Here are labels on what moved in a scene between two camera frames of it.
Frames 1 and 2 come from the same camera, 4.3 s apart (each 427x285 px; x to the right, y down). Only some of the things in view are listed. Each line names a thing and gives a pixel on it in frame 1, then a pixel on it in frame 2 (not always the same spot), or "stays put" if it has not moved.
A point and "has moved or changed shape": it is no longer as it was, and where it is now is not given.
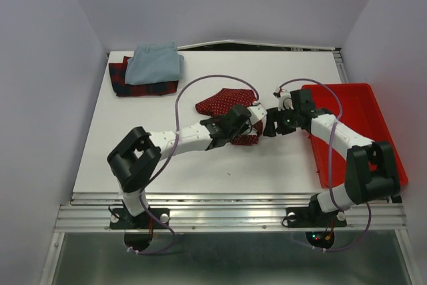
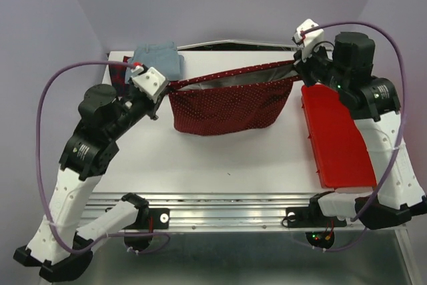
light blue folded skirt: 155,62 stays put
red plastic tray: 355,106 stays put
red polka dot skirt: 217,103 has moved or changed shape
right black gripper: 269,130 → 305,66
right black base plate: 314,216 stays put
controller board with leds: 321,239 stays put
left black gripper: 247,123 → 153,106
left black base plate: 121,219 stays put
